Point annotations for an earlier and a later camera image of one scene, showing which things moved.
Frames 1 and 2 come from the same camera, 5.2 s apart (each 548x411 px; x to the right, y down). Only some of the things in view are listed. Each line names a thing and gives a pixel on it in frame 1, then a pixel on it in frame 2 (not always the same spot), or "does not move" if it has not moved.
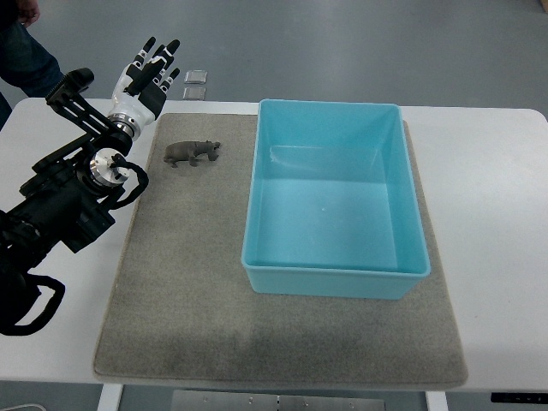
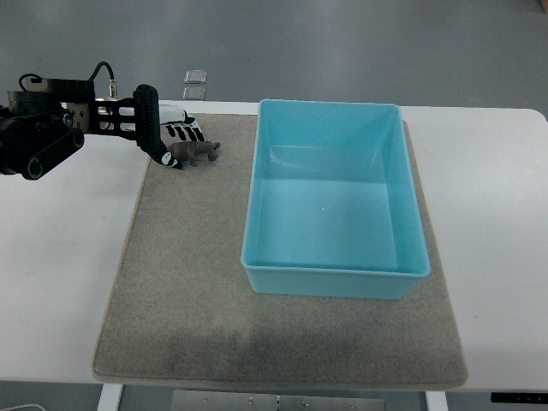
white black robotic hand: x=142 y=86 to x=175 y=119
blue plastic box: x=332 y=205 does not move
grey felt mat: x=179 y=312 does not move
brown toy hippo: x=190 y=151 does not move
